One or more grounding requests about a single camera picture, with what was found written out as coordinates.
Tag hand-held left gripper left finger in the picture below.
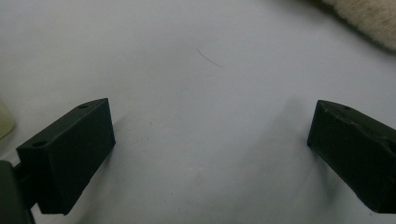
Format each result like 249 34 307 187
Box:
16 97 117 216

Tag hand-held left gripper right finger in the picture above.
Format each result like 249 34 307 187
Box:
306 99 396 215

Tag pale yellow perforated plastic basket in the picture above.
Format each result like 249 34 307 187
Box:
0 102 16 140

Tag beige fluffy cloth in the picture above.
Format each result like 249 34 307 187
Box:
311 0 396 53

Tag thin dark hair strand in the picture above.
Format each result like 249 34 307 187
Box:
196 48 224 69

